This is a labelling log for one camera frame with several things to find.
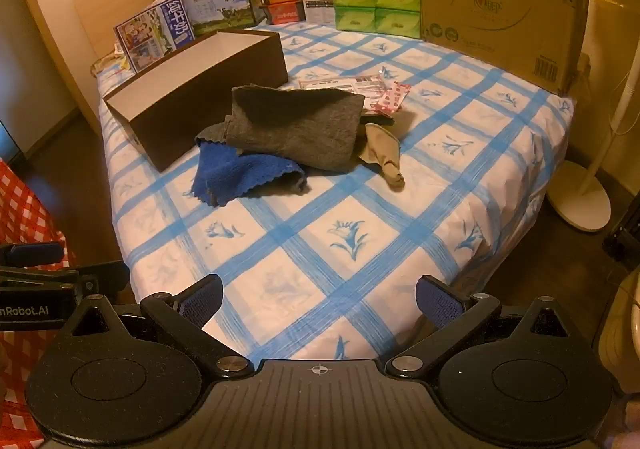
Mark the white fan stand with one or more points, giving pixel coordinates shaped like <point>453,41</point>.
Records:
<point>580,204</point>

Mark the brown box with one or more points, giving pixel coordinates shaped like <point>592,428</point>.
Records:
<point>225,94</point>

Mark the black item with red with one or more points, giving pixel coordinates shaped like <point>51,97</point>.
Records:
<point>372,117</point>

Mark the clear packet with paper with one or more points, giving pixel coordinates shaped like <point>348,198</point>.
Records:
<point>350,84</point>

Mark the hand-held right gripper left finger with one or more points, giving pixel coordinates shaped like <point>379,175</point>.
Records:
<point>200,301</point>

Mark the blue checked bed sheet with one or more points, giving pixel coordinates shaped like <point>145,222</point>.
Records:
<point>400,209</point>

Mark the grey knit cloth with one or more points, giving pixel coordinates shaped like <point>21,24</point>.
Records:
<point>295,129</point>

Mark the beige stocking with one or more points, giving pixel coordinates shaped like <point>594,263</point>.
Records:
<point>380,149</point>

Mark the blue milk carton box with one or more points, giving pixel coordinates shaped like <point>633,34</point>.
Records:
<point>150,34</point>

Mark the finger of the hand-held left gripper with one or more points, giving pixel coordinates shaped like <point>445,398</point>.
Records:
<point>35,253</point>
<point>60,278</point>

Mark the white blue gift box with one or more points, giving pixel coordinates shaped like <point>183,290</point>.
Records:
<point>220,9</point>

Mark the large cardboard box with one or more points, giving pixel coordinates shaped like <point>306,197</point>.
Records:
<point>490,14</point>

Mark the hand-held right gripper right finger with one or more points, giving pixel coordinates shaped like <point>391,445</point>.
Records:
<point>437,301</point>

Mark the cream plastic object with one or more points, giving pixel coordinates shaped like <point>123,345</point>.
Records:
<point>625,329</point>

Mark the grey scalloped cloth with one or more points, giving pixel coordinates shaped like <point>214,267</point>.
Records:
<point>212,133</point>

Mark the red white patterned packet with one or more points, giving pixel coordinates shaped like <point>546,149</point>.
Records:
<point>392,99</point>

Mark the red checked cloth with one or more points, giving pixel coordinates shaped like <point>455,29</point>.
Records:
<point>25,209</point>

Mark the blue towel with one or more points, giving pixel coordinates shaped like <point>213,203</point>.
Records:
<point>235,174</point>

